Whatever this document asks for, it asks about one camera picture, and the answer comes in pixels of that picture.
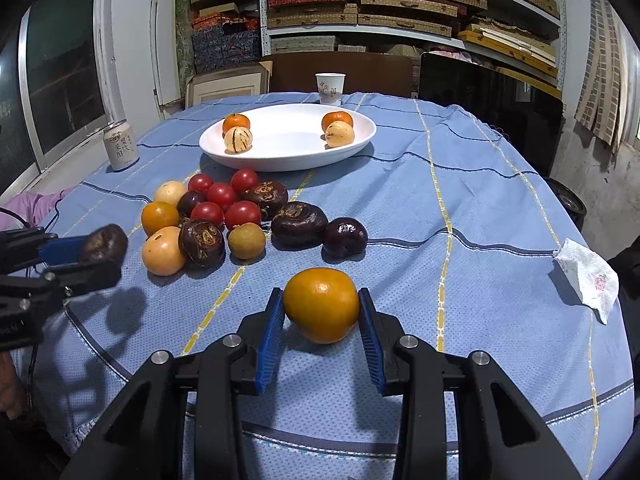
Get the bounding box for black waste bin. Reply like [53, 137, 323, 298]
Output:
[545, 176, 588, 233]

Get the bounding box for wrinkled dark passion fruit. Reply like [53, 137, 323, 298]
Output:
[80, 223, 129, 266]

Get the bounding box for brown wooden board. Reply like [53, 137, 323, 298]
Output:
[270, 51, 416, 97]

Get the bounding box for pink cloth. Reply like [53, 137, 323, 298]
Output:
[0, 187, 76, 233]

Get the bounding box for white paper cup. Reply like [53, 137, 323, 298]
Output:
[315, 73, 347, 106]

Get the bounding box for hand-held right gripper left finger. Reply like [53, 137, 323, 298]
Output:
[60, 287, 287, 480]

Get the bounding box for hanging woven bamboo mat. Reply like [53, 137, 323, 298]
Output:
[574, 0, 631, 153]

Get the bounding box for smooth dark passion fruit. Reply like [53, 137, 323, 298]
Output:
[322, 217, 369, 259]

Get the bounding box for cardboard framed panel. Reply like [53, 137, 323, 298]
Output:
[185, 60, 273, 109]

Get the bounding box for large orange persimmon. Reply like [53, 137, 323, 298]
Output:
[282, 267, 361, 345]

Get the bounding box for window with metal frame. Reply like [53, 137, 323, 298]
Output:
[17, 0, 123, 171]

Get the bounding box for tan round pear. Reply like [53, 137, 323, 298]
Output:
[227, 222, 267, 261]

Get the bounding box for pale orange persimmon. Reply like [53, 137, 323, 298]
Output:
[141, 225, 187, 277]

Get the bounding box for person's left hand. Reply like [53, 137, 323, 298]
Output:
[0, 352, 29, 421]

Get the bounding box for pile of patterned boxes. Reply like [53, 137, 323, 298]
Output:
[182, 0, 262, 75]

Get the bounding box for large dark passion fruit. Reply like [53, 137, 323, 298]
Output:
[270, 201, 329, 250]

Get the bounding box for stacks of woven flat boxes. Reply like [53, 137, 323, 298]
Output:
[265, 0, 561, 78]

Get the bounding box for tangerine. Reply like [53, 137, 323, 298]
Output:
[321, 110, 354, 131]
[222, 113, 251, 137]

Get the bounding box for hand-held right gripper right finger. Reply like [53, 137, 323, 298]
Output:
[356, 287, 583, 480]

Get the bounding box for striped yellow pepino melon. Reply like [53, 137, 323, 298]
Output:
[324, 121, 356, 149]
[223, 127, 254, 154]

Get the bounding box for pale yellow apricot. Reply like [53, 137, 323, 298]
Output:
[153, 180, 188, 207]

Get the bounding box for white oval plate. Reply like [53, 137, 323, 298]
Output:
[198, 104, 377, 172]

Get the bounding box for white drink can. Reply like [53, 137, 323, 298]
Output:
[102, 119, 140, 171]

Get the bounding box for small orange persimmon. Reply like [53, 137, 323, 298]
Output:
[141, 201, 181, 237]

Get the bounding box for white metal shelf unit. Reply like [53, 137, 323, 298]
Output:
[257, 0, 568, 96]

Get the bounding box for white leaning board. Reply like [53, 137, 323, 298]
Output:
[149, 0, 183, 121]

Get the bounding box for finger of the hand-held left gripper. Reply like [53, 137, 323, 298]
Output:
[0, 227, 91, 273]
[42, 260, 122, 297]

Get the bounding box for small dark plum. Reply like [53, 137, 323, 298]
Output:
[176, 190, 207, 218]

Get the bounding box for crumpled white tissue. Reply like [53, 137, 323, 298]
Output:
[552, 238, 620, 325]

